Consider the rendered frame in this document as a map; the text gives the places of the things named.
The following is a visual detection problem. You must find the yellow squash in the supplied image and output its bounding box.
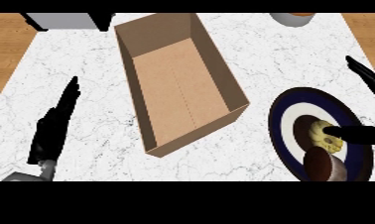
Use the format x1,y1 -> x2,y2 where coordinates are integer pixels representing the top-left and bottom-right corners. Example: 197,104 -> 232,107
307,119 -> 346,155

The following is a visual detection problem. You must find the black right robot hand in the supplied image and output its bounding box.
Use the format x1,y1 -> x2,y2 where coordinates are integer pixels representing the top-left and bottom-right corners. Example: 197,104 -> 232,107
321,55 -> 375,146

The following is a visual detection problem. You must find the chocolate cupcake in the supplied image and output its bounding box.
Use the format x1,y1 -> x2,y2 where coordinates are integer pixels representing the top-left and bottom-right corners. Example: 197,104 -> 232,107
302,146 -> 349,182

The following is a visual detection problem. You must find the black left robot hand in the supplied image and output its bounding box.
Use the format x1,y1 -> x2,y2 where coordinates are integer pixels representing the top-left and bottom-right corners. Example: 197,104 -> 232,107
27,75 -> 83,167

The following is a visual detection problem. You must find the brown cardboard box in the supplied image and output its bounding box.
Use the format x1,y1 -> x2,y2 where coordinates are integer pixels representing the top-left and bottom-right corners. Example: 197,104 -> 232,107
113,13 -> 253,159

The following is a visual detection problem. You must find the grey round pot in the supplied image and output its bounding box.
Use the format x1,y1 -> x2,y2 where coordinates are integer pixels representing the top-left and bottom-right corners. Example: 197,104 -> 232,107
269,13 -> 316,28

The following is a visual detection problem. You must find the blue and white plate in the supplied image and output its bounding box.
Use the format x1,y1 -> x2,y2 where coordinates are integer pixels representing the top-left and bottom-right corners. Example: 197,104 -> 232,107
268,86 -> 375,182

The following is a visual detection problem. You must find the grey and black appliance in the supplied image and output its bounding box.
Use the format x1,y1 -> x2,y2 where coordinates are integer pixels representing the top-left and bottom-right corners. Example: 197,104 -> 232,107
20,13 -> 117,33

